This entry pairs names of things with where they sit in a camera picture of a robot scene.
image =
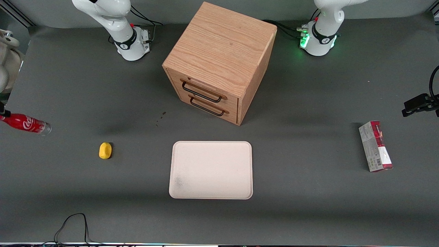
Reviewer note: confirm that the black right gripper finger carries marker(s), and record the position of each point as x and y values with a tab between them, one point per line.
4	112

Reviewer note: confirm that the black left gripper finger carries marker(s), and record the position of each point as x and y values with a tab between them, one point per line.
411	110
420	99

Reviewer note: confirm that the red coke bottle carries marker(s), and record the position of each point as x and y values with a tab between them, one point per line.
25	123

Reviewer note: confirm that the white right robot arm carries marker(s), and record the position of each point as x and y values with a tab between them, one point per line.
120	34

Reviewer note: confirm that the white rectangular plastic tray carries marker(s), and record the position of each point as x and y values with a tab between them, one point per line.
211	169

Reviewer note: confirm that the beige machine casing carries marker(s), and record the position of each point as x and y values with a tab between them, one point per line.
10	65

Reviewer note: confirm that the red and grey carton box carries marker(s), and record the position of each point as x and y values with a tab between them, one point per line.
375	147

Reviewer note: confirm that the yellow lemon toy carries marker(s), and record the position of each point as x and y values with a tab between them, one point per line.
105	151

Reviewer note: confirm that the upper wooden drawer front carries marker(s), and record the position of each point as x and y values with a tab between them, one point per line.
175	81

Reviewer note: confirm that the wooden drawer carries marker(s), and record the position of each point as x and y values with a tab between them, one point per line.
175	81
181	98

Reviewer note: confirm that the lower wooden drawer front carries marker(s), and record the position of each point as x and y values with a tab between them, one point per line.
181	98

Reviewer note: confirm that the wooden two-drawer cabinet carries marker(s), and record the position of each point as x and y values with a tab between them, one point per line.
219	44

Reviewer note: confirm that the aluminium frame rail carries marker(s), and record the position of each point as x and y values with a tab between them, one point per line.
17	15
434	11

